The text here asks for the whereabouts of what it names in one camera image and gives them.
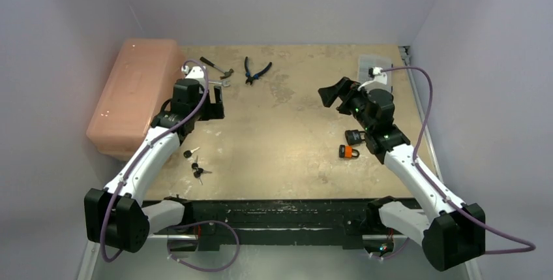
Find orange black Opel padlock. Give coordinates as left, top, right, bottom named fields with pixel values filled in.
left=338, top=145, right=359, bottom=159

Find black-head key pair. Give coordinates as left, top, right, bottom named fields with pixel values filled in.
left=191, top=156, right=212, bottom=185

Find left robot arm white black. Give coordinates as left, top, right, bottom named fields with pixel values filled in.
left=84, top=78, right=224, bottom=253

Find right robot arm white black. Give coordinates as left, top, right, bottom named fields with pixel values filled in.
left=318, top=77, right=486, bottom=272

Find single black-head key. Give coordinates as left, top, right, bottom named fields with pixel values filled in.
left=183, top=147, right=200, bottom=158

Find silver open-end wrench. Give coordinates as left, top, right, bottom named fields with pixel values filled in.
left=209, top=79, right=231, bottom=87

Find clear plastic screw organizer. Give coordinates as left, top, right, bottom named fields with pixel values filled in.
left=357, top=54, right=393, bottom=93

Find pink plastic toolbox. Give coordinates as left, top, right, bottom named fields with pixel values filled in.
left=86, top=39, right=185, bottom=161

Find small black-handled hammer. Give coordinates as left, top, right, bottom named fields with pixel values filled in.
left=200, top=56, right=234, bottom=80

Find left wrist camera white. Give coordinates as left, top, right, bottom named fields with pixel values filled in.
left=181, top=65, right=206, bottom=83

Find blue-black handled pliers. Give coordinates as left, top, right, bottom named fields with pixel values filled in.
left=244, top=56, right=273, bottom=86

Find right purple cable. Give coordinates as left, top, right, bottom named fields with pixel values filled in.
left=380, top=66, right=537, bottom=255

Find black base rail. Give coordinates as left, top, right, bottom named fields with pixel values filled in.
left=142, top=198, right=422, bottom=252

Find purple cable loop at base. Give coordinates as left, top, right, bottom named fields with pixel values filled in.
left=166, top=220, right=241, bottom=273

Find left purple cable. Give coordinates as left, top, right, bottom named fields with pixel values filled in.
left=99, top=58, right=211, bottom=263

